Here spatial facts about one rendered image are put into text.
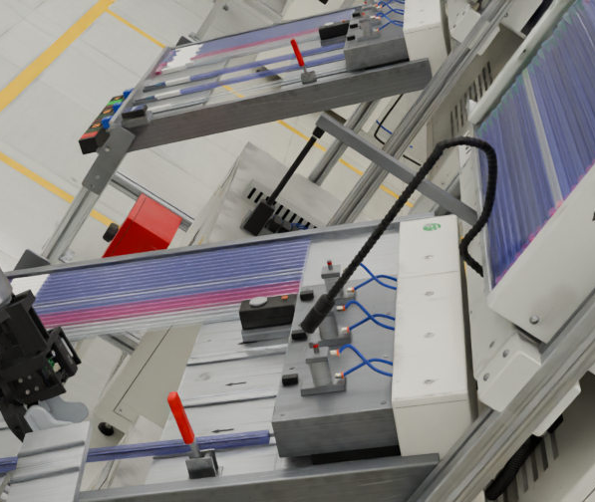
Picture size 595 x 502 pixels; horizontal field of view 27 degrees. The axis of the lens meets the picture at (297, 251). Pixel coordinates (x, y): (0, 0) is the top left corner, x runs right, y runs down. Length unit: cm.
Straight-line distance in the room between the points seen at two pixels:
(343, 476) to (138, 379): 172
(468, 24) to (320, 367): 134
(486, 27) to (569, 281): 143
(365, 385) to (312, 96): 137
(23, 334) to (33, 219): 242
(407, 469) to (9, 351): 46
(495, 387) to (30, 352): 52
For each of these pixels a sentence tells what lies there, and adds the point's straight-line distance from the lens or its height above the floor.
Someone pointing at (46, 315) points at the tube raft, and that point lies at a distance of 189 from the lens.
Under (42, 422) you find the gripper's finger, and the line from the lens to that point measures 146.
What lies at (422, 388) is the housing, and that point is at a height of 125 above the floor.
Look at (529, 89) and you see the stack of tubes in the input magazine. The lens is 162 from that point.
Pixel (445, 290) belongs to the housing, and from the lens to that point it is 152.
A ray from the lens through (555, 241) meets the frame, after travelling 119.
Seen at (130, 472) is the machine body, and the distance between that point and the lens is 204.
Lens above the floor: 180
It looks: 23 degrees down
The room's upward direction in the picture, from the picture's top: 36 degrees clockwise
